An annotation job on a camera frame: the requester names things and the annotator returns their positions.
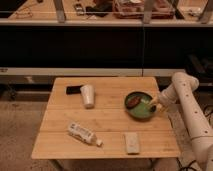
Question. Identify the white rectangular sponge block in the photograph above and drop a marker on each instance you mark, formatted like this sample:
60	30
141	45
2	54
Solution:
132	143

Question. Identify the white plastic bottle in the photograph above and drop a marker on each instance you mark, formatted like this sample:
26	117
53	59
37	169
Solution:
83	134

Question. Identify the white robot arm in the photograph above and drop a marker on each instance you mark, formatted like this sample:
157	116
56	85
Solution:
199	129

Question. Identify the small dark toy car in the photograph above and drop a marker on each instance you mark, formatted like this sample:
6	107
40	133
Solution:
79	9

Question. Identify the white paper cup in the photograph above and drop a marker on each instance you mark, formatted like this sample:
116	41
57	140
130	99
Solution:
88	95

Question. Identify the green ceramic bowl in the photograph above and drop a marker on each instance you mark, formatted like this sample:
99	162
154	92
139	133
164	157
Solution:
142	110

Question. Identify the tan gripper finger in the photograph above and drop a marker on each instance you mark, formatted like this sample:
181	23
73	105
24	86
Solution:
154	101
159	108

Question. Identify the black object on shelf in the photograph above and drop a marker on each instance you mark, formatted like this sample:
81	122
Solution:
100	10

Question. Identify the brown food in bowl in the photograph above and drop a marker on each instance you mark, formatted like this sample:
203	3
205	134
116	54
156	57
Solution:
133	102

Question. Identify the wicker tray on shelf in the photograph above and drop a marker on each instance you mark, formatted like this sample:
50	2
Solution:
161	9

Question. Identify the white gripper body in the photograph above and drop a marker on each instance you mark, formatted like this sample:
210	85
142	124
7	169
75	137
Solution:
165	98

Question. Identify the long shelf bench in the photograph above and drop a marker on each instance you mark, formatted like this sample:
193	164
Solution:
194	13

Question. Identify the black rectangular phone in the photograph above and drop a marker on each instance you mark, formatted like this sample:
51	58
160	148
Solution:
73	90

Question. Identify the wooden folding table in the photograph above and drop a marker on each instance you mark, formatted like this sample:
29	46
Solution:
107	119

